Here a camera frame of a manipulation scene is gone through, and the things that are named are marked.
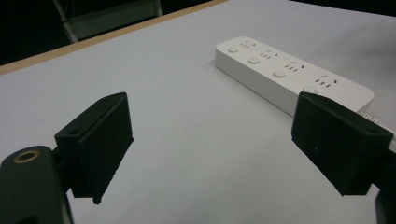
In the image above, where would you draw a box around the white power strip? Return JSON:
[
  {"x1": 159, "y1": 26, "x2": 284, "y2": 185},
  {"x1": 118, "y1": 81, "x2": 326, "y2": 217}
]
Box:
[{"x1": 214, "y1": 35, "x2": 375, "y2": 118}]

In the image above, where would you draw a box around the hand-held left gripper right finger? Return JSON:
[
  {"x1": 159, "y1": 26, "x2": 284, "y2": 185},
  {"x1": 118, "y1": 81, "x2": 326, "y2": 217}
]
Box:
[{"x1": 290, "y1": 91, "x2": 394, "y2": 197}]

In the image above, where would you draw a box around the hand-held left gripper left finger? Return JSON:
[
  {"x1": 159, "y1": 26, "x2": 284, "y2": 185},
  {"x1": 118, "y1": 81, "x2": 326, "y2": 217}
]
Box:
[{"x1": 53, "y1": 91, "x2": 135, "y2": 205}]

